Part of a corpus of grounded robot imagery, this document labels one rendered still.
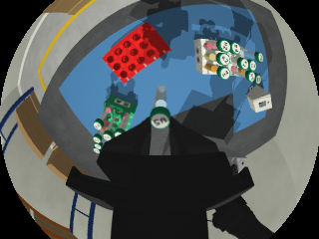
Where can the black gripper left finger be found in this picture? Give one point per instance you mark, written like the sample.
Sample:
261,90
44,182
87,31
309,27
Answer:
134,140

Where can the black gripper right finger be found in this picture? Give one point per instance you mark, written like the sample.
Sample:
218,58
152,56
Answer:
183,140

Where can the blue bench mat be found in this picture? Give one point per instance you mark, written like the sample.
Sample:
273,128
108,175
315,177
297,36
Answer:
92,81

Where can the white test tube rack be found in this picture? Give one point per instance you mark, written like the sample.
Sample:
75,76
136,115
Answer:
200,61

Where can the red rack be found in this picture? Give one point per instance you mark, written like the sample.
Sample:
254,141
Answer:
136,51

